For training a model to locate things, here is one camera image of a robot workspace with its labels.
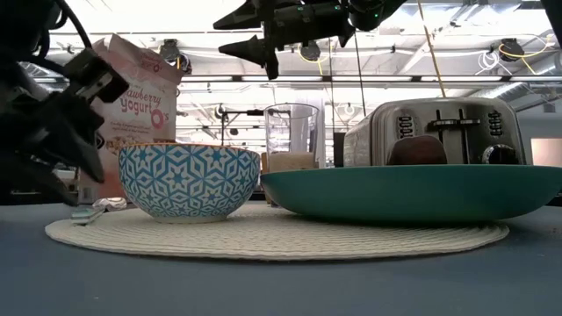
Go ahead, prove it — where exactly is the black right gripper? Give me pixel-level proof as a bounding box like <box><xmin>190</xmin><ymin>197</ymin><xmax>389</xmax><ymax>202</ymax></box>
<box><xmin>213</xmin><ymin>0</ymin><xmax>357</xmax><ymax>82</ymax></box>

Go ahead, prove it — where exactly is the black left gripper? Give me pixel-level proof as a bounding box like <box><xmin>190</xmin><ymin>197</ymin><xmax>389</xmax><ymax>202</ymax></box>
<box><xmin>0</xmin><ymin>52</ymin><xmax>107</xmax><ymax>208</ymax></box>

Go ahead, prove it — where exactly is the metal spoon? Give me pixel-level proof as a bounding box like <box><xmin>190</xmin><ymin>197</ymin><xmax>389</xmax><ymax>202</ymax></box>
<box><xmin>69</xmin><ymin>196</ymin><xmax>129</xmax><ymax>226</ymax></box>

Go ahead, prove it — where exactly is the pink cereal box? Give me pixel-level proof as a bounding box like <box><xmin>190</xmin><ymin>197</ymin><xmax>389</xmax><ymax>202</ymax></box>
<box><xmin>78</xmin><ymin>33</ymin><xmax>184</xmax><ymax>205</ymax></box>

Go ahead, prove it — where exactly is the dark red apple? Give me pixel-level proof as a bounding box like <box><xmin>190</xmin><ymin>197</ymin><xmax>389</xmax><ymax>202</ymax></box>
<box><xmin>385</xmin><ymin>134</ymin><xmax>450</xmax><ymax>167</ymax></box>

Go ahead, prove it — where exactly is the clear drinking glass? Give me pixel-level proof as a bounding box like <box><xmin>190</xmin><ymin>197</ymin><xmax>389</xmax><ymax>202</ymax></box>
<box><xmin>263</xmin><ymin>102</ymin><xmax>321</xmax><ymax>208</ymax></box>

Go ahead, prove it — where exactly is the red bowl of cereal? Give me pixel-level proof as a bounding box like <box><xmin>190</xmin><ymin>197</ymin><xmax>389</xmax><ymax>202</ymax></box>
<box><xmin>118</xmin><ymin>141</ymin><xmax>262</xmax><ymax>225</ymax></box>

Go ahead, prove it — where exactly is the white round plate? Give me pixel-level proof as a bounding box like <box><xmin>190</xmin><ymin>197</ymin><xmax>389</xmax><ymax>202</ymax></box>
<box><xmin>44</xmin><ymin>203</ymin><xmax>511</xmax><ymax>262</ymax></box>

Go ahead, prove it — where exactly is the silver four-slot toaster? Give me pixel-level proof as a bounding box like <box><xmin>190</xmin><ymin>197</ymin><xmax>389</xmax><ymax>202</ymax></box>
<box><xmin>342</xmin><ymin>97</ymin><xmax>528</xmax><ymax>169</ymax></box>

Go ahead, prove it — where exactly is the teal round plate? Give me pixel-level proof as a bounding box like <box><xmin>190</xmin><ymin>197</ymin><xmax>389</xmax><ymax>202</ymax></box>
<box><xmin>259</xmin><ymin>163</ymin><xmax>562</xmax><ymax>226</ymax></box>

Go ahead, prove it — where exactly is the black ceiling cord reel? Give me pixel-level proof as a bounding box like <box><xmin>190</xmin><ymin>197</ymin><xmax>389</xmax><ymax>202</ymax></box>
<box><xmin>159</xmin><ymin>38</ymin><xmax>182</xmax><ymax>63</ymax></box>
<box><xmin>499</xmin><ymin>38</ymin><xmax>527</xmax><ymax>63</ymax></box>
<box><xmin>299</xmin><ymin>40</ymin><xmax>322</xmax><ymax>62</ymax></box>

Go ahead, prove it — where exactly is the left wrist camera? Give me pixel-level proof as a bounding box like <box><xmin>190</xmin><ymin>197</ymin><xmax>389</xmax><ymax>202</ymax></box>
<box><xmin>62</xmin><ymin>47</ymin><xmax>131</xmax><ymax>104</ymax></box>

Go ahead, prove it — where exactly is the black hanging cable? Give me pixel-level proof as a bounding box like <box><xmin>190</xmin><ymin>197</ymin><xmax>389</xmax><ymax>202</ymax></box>
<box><xmin>352</xmin><ymin>30</ymin><xmax>368</xmax><ymax>118</ymax></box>

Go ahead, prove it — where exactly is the orange floor cable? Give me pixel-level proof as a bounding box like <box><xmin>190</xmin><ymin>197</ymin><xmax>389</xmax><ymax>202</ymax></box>
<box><xmin>415</xmin><ymin>0</ymin><xmax>448</xmax><ymax>99</ymax></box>

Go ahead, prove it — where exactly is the black aluminium table frame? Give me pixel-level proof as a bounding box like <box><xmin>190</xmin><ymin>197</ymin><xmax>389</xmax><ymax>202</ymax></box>
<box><xmin>539</xmin><ymin>0</ymin><xmax>562</xmax><ymax>50</ymax></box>

